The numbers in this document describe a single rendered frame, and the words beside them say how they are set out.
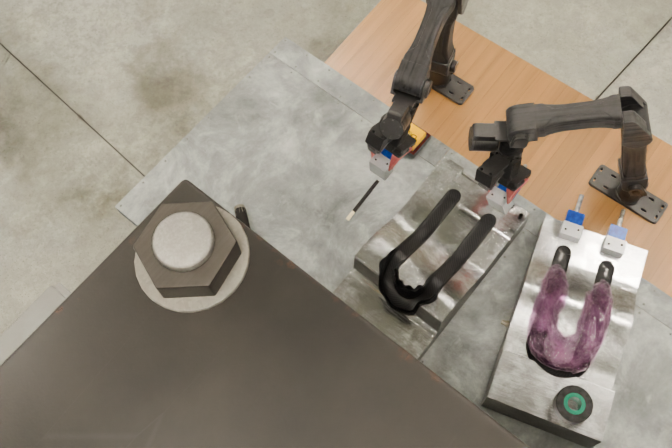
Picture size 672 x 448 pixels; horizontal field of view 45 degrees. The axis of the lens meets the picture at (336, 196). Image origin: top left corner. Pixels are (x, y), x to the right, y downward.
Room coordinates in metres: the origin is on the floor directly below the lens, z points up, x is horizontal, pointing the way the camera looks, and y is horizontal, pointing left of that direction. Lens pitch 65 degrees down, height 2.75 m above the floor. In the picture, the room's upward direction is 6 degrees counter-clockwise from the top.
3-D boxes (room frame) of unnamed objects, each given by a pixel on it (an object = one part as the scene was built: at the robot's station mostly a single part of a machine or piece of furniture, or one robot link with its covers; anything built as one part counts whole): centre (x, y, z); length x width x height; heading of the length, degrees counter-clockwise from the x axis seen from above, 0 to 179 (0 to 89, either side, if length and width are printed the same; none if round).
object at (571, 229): (0.75, -0.59, 0.86); 0.13 x 0.05 x 0.05; 152
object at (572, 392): (0.28, -0.47, 0.93); 0.08 x 0.08 x 0.04
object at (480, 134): (0.86, -0.38, 1.13); 0.12 x 0.09 x 0.12; 83
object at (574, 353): (0.49, -0.52, 0.90); 0.26 x 0.18 x 0.08; 152
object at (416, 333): (0.67, -0.21, 0.87); 0.50 x 0.26 x 0.14; 135
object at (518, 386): (0.48, -0.52, 0.86); 0.50 x 0.26 x 0.11; 152
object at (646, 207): (0.82, -0.76, 0.84); 0.20 x 0.07 x 0.08; 47
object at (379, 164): (0.94, -0.15, 0.94); 0.13 x 0.05 x 0.05; 135
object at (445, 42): (1.22, -0.31, 1.05); 0.07 x 0.06 x 0.33; 62
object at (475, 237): (0.68, -0.23, 0.92); 0.35 x 0.16 x 0.09; 135
